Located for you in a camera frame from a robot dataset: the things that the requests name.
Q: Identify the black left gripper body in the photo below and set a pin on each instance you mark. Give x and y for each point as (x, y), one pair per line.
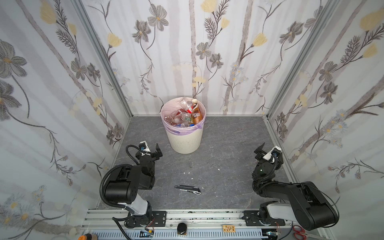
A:
(151, 155)

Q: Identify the yellow red tea bottle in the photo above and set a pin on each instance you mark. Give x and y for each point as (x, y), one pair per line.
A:
(181, 113)

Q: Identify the copper Nescafe bottle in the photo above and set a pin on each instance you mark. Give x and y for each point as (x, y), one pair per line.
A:
(196, 114)

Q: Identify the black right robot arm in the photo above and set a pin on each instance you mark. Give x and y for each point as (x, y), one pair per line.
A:
(302, 203)

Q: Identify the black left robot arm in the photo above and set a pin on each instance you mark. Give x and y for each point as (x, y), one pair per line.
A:
(120, 185)

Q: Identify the cream ribbed trash bin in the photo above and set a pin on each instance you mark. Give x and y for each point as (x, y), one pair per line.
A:
(184, 143)

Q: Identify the purple plastic bin liner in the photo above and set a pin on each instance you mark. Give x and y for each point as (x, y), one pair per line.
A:
(178, 118)

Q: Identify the black utility knife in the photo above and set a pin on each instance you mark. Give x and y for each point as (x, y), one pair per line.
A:
(189, 189)

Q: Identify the yellow tag label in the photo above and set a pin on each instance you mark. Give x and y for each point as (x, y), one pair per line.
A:
(229, 228)

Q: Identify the red scissors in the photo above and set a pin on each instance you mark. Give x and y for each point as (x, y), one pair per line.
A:
(299, 233)

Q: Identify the black round knob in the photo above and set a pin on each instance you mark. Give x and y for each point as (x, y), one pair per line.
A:
(182, 229)

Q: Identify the orange capped marker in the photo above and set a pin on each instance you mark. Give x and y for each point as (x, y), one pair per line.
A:
(88, 237)

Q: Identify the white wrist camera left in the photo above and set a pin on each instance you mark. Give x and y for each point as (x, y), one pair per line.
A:
(144, 147)

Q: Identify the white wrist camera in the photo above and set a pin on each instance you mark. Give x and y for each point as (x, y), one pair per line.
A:
(273, 155)
(144, 147)

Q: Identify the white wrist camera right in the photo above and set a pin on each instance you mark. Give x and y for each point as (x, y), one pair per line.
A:
(273, 155)

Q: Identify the aluminium mounting rail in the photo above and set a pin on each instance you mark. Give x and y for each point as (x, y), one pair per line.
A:
(202, 225)

